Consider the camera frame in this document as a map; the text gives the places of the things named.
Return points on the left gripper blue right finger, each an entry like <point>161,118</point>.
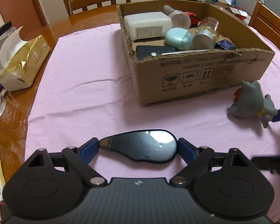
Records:
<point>192,154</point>

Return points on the grey plush toy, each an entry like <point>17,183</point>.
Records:
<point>249,101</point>

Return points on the clear plastic cup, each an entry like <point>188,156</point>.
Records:
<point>179,19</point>

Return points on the pink card box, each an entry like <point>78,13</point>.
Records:
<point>185,52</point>

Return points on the brown wooden door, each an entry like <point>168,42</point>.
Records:
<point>26,14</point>

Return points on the brown cardboard box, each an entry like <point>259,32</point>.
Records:
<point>171,77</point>

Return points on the glass jar with silver lid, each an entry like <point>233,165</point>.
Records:
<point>206,34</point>

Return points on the gold tissue pack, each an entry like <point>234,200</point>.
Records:
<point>21,60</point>

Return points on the black toy train block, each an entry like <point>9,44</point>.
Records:
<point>225,45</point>

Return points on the white plastic container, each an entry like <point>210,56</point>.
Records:
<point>147,25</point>

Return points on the wooden chair at right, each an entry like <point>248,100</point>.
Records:
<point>267,23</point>

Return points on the black oval mirror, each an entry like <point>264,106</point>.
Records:
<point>150,146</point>

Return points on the light blue egg case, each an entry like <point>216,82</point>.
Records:
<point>179,38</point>

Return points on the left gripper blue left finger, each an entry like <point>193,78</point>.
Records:
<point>82,155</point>

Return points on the red small box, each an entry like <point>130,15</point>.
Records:
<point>193,18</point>

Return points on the black power bank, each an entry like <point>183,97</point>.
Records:
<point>147,51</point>

